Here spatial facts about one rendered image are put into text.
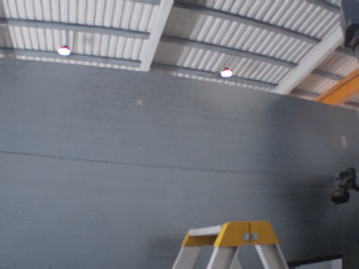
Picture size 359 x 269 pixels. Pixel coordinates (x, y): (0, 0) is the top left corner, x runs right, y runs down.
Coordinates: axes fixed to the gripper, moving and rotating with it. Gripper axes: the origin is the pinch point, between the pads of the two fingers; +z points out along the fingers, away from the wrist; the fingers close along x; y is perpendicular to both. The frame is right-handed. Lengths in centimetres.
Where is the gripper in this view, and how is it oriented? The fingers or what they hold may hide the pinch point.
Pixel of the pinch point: (343, 186)
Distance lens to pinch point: 199.7
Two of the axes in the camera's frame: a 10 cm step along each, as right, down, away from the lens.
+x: 8.3, 5.6, 0.4
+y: -4.9, 7.5, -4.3
